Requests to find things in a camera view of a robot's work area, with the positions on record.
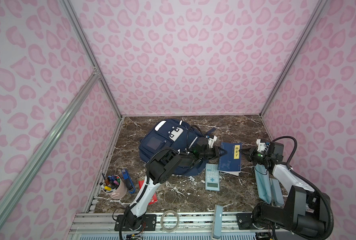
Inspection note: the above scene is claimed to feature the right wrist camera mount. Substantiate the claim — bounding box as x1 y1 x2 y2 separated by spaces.
256 139 270 154

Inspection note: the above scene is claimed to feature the pink pen cup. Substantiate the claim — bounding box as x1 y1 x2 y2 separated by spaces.
99 175 128 200

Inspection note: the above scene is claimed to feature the navy blue student backpack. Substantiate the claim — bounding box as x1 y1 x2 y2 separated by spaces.
139 119 213 176

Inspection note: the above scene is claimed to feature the aluminium frame strut left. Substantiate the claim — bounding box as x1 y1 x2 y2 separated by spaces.
0 72 100 230

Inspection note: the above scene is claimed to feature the light green calculator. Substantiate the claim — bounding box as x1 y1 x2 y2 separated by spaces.
205 164 220 192

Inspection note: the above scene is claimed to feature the blue book yellow label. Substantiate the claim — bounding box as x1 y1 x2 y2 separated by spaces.
218 142 242 176

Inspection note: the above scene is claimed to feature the teal pencil pouch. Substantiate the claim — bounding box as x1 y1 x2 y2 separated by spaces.
254 164 272 204

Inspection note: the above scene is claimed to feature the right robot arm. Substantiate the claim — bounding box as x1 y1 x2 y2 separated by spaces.
240 139 334 240

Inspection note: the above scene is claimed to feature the red booklet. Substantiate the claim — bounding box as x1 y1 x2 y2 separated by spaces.
138 180 158 206

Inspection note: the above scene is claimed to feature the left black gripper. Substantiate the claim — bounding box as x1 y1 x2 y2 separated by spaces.
199 145 228 160

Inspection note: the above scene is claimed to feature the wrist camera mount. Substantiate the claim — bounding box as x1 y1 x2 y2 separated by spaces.
256 139 270 154
206 135 217 149

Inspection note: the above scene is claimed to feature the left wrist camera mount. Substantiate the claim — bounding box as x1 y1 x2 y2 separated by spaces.
206 135 217 149

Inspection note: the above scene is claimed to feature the coiled white cable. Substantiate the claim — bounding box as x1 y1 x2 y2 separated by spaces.
160 210 180 233

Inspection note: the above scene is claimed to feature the grey-blue bar on rail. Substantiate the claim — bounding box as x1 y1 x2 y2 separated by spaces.
211 205 223 240

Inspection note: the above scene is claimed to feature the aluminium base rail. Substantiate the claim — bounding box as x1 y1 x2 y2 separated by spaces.
67 212 272 240

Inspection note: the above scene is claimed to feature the blue stapler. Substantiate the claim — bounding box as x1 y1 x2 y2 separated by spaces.
122 169 136 194

